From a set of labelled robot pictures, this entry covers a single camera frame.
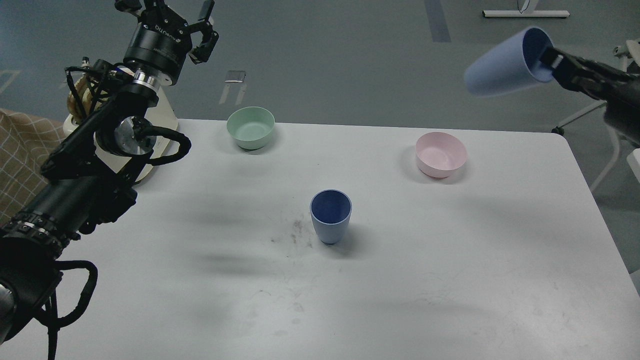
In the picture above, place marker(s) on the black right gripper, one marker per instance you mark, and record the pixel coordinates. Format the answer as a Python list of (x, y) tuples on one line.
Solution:
[(597, 80)]

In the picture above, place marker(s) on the green bowl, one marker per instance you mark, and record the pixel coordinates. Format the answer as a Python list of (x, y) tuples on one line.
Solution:
[(251, 128)]

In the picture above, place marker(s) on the pink bowl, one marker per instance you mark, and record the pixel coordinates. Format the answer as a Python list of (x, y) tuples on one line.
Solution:
[(439, 155)]

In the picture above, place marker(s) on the grey floor plate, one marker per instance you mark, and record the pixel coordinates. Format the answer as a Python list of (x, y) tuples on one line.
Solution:
[(234, 87)]

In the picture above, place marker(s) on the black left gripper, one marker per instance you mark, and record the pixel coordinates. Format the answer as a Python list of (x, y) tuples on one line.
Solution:
[(160, 40)]

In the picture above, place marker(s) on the blue cup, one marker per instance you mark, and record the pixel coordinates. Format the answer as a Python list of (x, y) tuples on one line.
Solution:
[(330, 212), (511, 66)]

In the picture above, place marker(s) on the bread slice back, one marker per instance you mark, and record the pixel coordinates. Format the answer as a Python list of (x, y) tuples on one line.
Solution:
[(81, 100)]

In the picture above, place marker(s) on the white table leg base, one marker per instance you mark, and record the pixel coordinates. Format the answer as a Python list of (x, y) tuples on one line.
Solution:
[(526, 9)]

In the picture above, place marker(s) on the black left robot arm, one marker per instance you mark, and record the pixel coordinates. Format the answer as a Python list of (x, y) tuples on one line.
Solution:
[(91, 174)]

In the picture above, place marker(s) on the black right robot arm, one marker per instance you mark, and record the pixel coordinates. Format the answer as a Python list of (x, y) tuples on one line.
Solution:
[(623, 117)]

